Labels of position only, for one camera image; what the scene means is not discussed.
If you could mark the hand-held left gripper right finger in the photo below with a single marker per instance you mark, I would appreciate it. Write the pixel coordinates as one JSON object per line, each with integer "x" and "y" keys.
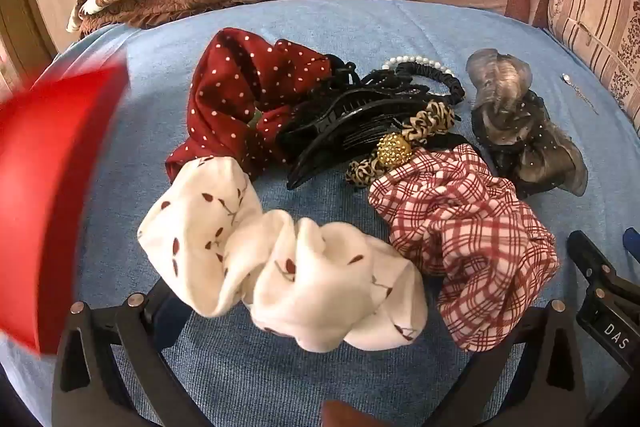
{"x": 537, "y": 357}

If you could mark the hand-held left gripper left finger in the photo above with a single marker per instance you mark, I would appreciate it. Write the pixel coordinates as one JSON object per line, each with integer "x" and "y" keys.
{"x": 172, "y": 324}

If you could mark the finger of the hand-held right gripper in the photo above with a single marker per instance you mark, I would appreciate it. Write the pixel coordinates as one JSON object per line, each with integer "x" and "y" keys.
{"x": 595, "y": 264}
{"x": 634, "y": 239}

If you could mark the red plaid scrunchie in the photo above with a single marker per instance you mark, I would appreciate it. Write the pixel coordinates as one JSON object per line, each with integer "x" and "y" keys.
{"x": 475, "y": 237}

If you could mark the white cherry print scrunchie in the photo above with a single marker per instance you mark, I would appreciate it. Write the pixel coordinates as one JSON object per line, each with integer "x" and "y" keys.
{"x": 300, "y": 272}

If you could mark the grey organza scrunchie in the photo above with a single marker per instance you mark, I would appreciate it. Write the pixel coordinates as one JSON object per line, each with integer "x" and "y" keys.
{"x": 520, "y": 127}

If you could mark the red box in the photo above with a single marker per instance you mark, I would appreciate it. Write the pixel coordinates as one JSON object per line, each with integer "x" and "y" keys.
{"x": 40, "y": 187}

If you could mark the red polka dot scrunchie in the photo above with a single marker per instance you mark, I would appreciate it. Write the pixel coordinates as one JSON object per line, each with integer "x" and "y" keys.
{"x": 225, "y": 97}

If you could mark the large black claw clip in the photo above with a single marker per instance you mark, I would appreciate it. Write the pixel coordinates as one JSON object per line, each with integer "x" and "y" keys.
{"x": 345, "y": 127}

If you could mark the ornate black hair clip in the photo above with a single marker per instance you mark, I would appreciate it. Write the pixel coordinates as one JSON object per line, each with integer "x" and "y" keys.
{"x": 380, "y": 82}

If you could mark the blue towel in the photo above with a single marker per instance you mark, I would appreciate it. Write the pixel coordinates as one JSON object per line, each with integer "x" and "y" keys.
{"x": 320, "y": 382}

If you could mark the small silver hairpin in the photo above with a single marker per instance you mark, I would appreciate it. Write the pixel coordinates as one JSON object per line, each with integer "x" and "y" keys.
{"x": 567, "y": 79}

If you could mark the striped pink pillow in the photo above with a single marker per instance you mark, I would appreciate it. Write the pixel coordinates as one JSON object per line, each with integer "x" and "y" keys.
{"x": 595, "y": 7}

